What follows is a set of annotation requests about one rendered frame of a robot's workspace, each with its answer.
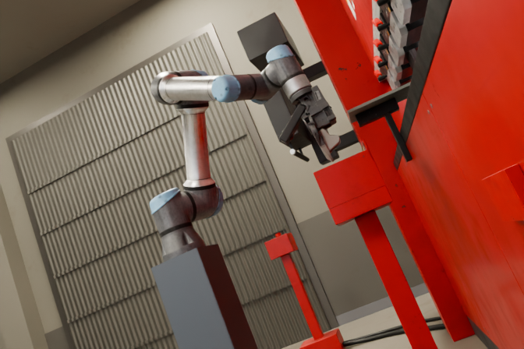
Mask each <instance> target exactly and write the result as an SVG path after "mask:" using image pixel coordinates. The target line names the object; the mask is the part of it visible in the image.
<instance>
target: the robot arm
mask: <svg viewBox="0 0 524 349"><path fill-rule="evenodd" d="M266 59H267V63H269V65H268V66H267V67H266V68H265V69H264V70H263V71H262V72H261V73H255V74H241V75H223V76H209V75H208V74H207V73H206V72H204V71H202V70H194V69H191V70H186V71H168V72H162V73H160V74H158V75H157V76H156V77H154V79H153V81H152V83H151V86H150V90H151V93H152V95H153V97H154V99H155V100H156V101H157V102H159V103H161V104H166V105H176V110H177V111H178V112H180V114H181V117H182V134H183V142H184V150H185V159H186V176H187V180H186V182H185V183H184V184H183V188H184V191H183V192H180V189H179V188H173V189H169V190H168V191H166V192H163V193H162V194H160V195H158V196H156V197H154V198H153V199H152V200H151V201H150V210H151V214H152V215H153V217H154V221H155V223H156V226H157V228H158V232H159V235H160V236H161V241H162V259H163V261H164V262H166V261H168V260H170V259H173V258H175V257H176V256H180V255H182V254H183V253H185V252H188V251H190V250H192V249H195V248H198V247H203V246H206V245H205V243H204V240H203V239H202V238H201V237H200V236H199V235H198V234H197V232H196V231H195V230H194V228H193V225H192V222H195V221H198V220H203V219H207V218H210V217H212V216H215V215H217V214H218V213H219V212H220V211H221V208H222V206H223V201H224V199H223V194H222V192H221V189H220V188H219V187H218V186H217V185H216V184H215V180H214V179H212V178H211V172H210V162H209V153H208V144H207V126H206V118H205V111H206V110H207V109H208V108H209V104H208V102H209V101H210V100H213V101H219V102H225V103H230V102H233V101H240V100H251V101H252V102H253V103H257V104H265V103H266V102H267V101H268V100H270V99H271V98H272V97H273V96H274V95H275V94H276V93H277V92H278V91H279V90H280V89H281V88H283V90H284V91H285V94H286V95H287V97H288V99H289V100H290V101H291V102H292V104H293V105H297V104H298V106H297V108H296V109H295V111H294V113H293V114H292V117H291V118H290V119H289V122H288V124H287V125H286V127H285V129H284V130H283V131H282V132H281V135H280V137H279V139H280V140H281V141H282V142H283V143H285V144H289V143H290V141H292V139H293V136H294V134H295V132H296V130H297V129H298V127H299V125H300V123H301V121H302V120H303V121H304V122H305V124H306V126H307V128H308V129H309V131H310V133H311V135H313V136H314V138H315V139H316V141H317V143H318V144H319V146H320V148H321V150H322V151H323V153H324V155H325V157H326V158H327V159H328V160H329V161H331V162H334V159H333V157H332V156H331V152H332V151H333V150H334V149H335V148H336V147H337V146H338V145H339V144H340V143H341V140H340V137H339V136H338V135H329V134H328V132H327V131H326V130H325V129H329V128H330V127H331V126H332V125H333V124H335V123H336V122H337V121H336V117H335V114H334V113H333V111H332V109H331V106H330V105H329V103H328V102H327V101H326V100H325V98H324V96H323V94H322V93H321V91H320V89H319V87H318V86H317V85H316V86H314V87H312V86H311V84H310V81H309V80H308V79H307V77H306V75H305V73H304V71H303V70H302V68H301V66H300V65H299V63H298V61H297V60H296V57H295V55H294V54H293V53H292V51H291V50H290V48H289V46H288V45H285V44H281V45H278V46H276V47H274V48H272V49H271V50H270V51H269V52H268V53H267V55H266ZM306 100H308V101H306ZM318 131H319V132H318ZM321 137H323V139H324V140H323V139H322V138H321Z"/></svg>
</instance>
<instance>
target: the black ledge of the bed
mask: <svg viewBox="0 0 524 349"><path fill-rule="evenodd" d="M451 2H452V0H428V3H427V10H426V14H425V18H424V21H423V28H422V32H421V36H420V42H419V47H418V50H417V54H416V60H415V65H414V69H413V72H412V78H411V83H410V87H409V93H408V97H407V101H406V105H405V111H404V115H403V119H402V126H401V129H400V134H401V136H402V138H403V140H404V142H405V144H406V142H407V139H408V137H409V133H410V130H411V128H412V124H413V120H414V118H415V115H416V111H417V108H418V106H419V103H420V98H421V96H422V93H423V89H424V87H425V84H426V81H427V77H428V74H429V71H430V67H431V65H432V62H433V60H434V55H435V52H436V50H437V46H438V43H439V40H440V38H441V33H442V30H443V28H444V24H445V21H446V19H447V16H448V11H449V9H450V6H451ZM401 159H402V152H401V150H400V149H399V147H398V144H397V148H396V151H395V159H394V162H393V163H394V165H395V168H396V170H398V167H399V165H400V161H401Z"/></svg>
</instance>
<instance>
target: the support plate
mask: <svg viewBox="0 0 524 349"><path fill-rule="evenodd" d="M410 83H411V82H410ZM410 83H407V84H405V85H403V86H400V87H398V88H396V89H394V90H391V91H389V92H387V93H385V94H382V95H380V96H379V97H376V98H374V99H372V100H369V101H367V102H366V103H363V104H361V105H359V106H357V107H354V108H352V109H350V110H348V111H347V112H348V115H349V120H350V122H351V123H353V122H356V121H357V120H356V116H355V115H357V114H359V113H361V112H363V111H365V110H368V109H370V108H372V107H374V106H377V105H379V104H381V103H383V102H385V101H387V100H390V99H392V98H395V99H396V101H397V103H398V102H400V101H402V100H404V99H407V97H408V93H409V87H410Z"/></svg>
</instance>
